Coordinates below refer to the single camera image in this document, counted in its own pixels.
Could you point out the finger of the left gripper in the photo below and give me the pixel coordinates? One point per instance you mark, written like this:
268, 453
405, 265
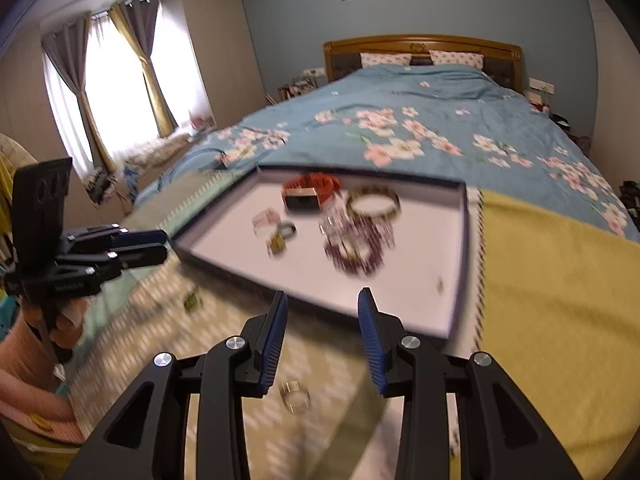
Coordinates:
130, 257
108, 238

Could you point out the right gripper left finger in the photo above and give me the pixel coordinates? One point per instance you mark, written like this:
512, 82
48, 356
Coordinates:
143, 435

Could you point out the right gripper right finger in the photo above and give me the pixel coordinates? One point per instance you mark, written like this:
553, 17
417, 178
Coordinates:
501, 435

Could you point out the green jade pendant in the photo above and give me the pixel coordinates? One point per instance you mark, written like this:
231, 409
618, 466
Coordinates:
192, 300

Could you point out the tortoiseshell bangle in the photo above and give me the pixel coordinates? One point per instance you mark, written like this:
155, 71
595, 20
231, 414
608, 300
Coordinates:
373, 202

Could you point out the orange smart watch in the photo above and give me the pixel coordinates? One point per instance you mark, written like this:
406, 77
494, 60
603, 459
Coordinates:
309, 192

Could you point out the left forearm pink sleeve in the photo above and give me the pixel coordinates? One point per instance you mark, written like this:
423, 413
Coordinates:
27, 388

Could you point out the left hand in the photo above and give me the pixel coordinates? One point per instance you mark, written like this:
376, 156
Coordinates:
68, 326

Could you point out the folded bedding on sill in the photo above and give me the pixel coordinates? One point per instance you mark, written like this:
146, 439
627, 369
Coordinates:
157, 152

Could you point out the left grey yellow curtain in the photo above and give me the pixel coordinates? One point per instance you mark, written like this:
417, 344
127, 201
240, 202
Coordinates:
65, 51

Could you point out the grey yellow curtain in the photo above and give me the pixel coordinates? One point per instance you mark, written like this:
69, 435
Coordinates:
65, 51
136, 21

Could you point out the dark blue tray box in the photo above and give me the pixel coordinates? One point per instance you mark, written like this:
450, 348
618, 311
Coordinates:
416, 266

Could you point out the patterned green yellow blanket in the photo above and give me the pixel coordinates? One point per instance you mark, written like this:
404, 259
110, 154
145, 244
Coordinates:
554, 300

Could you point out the right grey yellow curtain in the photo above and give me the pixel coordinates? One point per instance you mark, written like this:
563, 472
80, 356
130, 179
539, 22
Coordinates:
136, 21

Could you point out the blue floral duvet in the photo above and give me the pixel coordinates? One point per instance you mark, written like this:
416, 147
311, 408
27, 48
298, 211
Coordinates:
444, 121

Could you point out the left nightstand with items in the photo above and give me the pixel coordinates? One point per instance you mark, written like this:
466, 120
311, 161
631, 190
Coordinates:
307, 81

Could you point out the nightstand with items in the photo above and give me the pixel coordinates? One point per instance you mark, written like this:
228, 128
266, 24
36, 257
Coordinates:
307, 81
539, 94

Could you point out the pile of dark clothes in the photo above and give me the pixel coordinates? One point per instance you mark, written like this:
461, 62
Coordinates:
630, 197

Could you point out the right nightstand with items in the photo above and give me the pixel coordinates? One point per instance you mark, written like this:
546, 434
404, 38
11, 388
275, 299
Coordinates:
539, 94

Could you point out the beige wardrobe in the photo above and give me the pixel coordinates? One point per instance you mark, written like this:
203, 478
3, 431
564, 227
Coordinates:
615, 144

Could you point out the left floral pillow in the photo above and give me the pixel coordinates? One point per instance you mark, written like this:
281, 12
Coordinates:
369, 59

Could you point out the floral pillow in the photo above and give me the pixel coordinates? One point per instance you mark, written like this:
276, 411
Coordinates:
369, 59
441, 57

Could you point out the right floral pillow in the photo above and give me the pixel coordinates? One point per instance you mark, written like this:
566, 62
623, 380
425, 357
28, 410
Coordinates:
441, 57

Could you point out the wooden headboard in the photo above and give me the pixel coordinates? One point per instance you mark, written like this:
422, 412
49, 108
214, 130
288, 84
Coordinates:
503, 63

